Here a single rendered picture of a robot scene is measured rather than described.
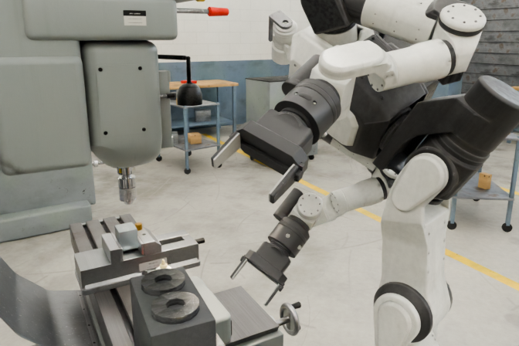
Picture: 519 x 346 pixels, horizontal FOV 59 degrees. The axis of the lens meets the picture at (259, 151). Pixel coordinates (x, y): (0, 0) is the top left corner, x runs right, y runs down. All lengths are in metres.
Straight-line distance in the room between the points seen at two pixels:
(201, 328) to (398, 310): 0.46
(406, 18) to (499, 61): 8.33
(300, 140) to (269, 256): 0.55
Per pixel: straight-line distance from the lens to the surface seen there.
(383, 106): 1.01
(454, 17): 0.90
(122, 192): 1.29
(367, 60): 0.77
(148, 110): 1.17
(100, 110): 1.14
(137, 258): 1.40
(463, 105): 0.97
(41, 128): 1.11
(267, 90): 5.63
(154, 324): 0.89
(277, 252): 1.18
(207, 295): 1.53
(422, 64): 0.85
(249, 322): 1.56
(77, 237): 1.76
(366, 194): 1.25
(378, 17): 0.97
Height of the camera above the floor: 1.64
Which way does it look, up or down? 14 degrees down
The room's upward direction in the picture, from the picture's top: straight up
